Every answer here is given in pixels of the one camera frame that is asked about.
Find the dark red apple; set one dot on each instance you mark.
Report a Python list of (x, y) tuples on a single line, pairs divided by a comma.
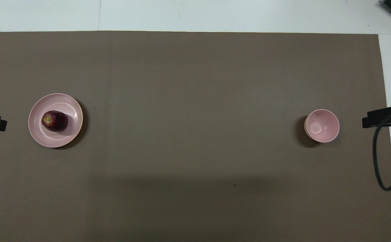
[(56, 121)]

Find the pink bowl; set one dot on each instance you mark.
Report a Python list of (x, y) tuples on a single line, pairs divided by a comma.
[(321, 126)]

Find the pink plate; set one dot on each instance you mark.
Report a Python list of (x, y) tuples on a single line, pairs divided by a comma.
[(64, 134)]

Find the brown paper table mat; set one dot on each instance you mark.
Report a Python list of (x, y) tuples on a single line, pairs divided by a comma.
[(188, 101)]

